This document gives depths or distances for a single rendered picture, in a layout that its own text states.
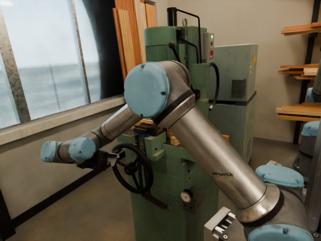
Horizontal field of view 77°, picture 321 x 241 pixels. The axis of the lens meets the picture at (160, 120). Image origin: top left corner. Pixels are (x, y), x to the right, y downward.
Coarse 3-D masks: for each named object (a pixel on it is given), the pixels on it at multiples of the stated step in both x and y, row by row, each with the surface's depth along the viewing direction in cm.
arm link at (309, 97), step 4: (320, 48) 83; (320, 60) 88; (320, 64) 88; (320, 68) 89; (320, 72) 90; (316, 76) 95; (320, 76) 92; (316, 80) 96; (320, 80) 93; (316, 84) 97; (320, 84) 95; (308, 88) 107; (312, 88) 105; (316, 88) 99; (320, 88) 97; (308, 92) 105; (312, 92) 104; (316, 92) 101; (320, 92) 99; (308, 96) 105; (312, 96) 104; (316, 96) 102; (320, 96) 101; (308, 100) 106; (312, 100) 105; (316, 100) 104; (320, 100) 103
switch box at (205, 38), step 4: (204, 36) 126; (208, 36) 125; (204, 40) 126; (208, 40) 125; (204, 44) 127; (208, 44) 126; (204, 48) 128; (208, 48) 127; (212, 48) 131; (204, 52) 128; (208, 52) 128; (204, 56) 129; (208, 56) 128; (212, 56) 133
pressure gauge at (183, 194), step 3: (186, 189) 106; (183, 192) 105; (186, 192) 104; (189, 192) 104; (180, 195) 107; (183, 195) 106; (186, 195) 105; (189, 195) 103; (192, 195) 105; (183, 198) 106; (186, 198) 105; (189, 198) 104; (192, 198) 106; (186, 201) 106; (189, 201) 104
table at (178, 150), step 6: (126, 132) 132; (132, 132) 131; (120, 138) 132; (126, 138) 128; (168, 138) 119; (162, 144) 112; (168, 144) 110; (180, 144) 110; (162, 150) 111; (168, 150) 111; (174, 150) 109; (180, 150) 106; (150, 156) 107; (156, 156) 105; (180, 156) 108; (186, 156) 105
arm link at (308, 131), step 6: (318, 120) 90; (306, 126) 88; (312, 126) 85; (318, 126) 84; (306, 132) 87; (312, 132) 85; (306, 138) 88; (312, 138) 85; (300, 144) 92; (306, 144) 88; (312, 144) 86; (300, 150) 92; (306, 150) 88; (312, 150) 86
